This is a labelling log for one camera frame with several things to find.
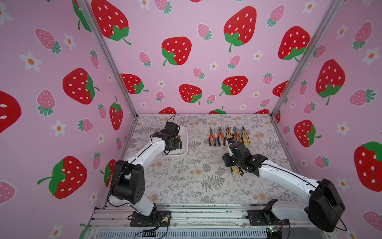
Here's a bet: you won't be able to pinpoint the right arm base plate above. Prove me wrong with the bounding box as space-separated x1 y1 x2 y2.
246 210 289 227

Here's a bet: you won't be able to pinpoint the right aluminium corner post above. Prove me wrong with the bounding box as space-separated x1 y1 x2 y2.
270 0 343 120

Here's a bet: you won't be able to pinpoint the yellow black pliers large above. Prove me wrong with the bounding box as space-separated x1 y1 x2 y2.
225 126 232 145

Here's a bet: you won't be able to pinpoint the aluminium rail frame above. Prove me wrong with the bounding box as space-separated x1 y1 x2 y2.
83 204 340 239

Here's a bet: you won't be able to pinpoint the left aluminium corner post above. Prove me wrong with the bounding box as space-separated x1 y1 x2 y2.
78 0 138 119

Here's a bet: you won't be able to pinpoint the orange handled pliers small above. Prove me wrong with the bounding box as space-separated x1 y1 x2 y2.
209 128 217 146

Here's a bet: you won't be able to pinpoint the orange black pliers large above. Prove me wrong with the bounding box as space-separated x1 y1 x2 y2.
217 127 226 146

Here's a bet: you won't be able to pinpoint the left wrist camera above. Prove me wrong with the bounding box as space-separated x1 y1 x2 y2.
163 121 180 137

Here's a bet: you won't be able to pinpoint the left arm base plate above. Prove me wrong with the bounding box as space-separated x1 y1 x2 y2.
128 211 171 227

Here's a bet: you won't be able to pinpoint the orange black long-nose pliers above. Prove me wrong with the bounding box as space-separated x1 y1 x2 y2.
233 126 241 142

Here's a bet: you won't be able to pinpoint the aluminium corner post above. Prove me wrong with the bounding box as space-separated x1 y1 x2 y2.
78 0 138 119
270 0 343 120

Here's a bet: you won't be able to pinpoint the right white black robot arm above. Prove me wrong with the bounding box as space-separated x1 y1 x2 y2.
222 138 345 233

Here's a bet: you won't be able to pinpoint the white plastic storage box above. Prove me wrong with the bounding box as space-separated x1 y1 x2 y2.
166 126 189 159

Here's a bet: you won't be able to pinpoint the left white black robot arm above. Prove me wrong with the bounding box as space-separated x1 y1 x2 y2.
109 132 182 217

